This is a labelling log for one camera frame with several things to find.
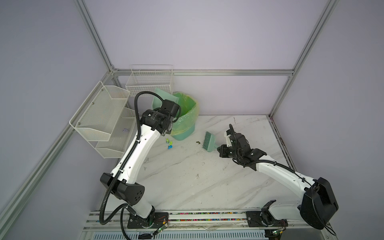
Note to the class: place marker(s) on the white mesh two-tier shelf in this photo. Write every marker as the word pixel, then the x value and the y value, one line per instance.
pixel 104 120

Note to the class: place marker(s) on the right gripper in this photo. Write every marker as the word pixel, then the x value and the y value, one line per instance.
pixel 221 151

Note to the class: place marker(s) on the green plastic trash bin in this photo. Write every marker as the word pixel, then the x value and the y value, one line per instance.
pixel 184 126

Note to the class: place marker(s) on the green plastic dustpan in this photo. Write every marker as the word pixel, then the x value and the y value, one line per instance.
pixel 157 103

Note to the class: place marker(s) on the green hand brush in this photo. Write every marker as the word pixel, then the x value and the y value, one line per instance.
pixel 209 143

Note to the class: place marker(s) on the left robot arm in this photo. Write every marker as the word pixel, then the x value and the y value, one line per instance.
pixel 122 181

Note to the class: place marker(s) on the white wire basket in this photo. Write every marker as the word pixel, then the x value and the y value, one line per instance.
pixel 149 78

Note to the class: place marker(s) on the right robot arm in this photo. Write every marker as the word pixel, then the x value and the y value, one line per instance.
pixel 316 203

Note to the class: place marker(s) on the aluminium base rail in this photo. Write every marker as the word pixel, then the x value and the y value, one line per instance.
pixel 201 225

